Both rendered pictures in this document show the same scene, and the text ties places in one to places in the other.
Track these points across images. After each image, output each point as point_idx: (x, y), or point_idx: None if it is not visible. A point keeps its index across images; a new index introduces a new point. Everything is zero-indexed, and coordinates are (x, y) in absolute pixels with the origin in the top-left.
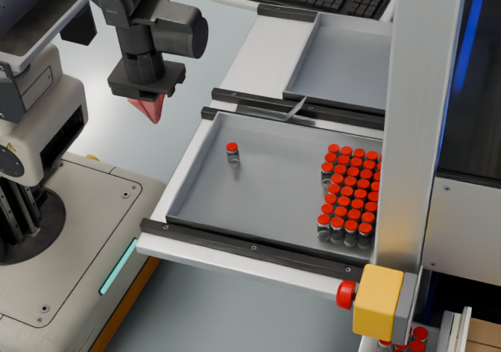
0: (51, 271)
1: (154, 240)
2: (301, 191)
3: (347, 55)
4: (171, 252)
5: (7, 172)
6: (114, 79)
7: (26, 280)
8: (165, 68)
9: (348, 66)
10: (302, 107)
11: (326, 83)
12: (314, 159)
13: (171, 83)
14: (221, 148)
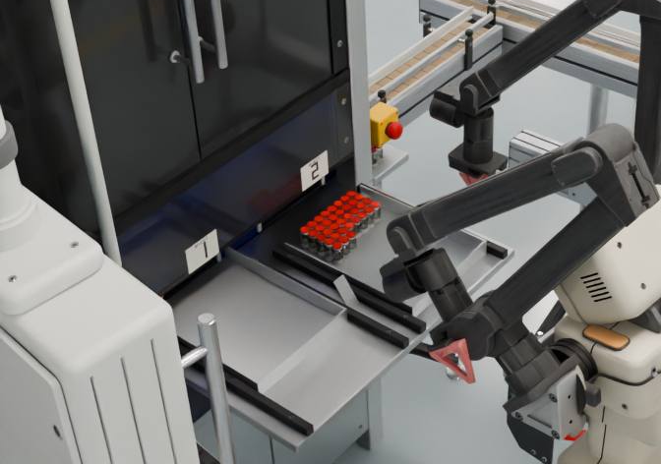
0: None
1: None
2: (374, 251)
3: (258, 351)
4: (489, 238)
5: None
6: (502, 156)
7: None
8: (462, 154)
9: (266, 339)
10: (335, 300)
11: (296, 328)
12: (349, 269)
13: (462, 145)
14: (420, 297)
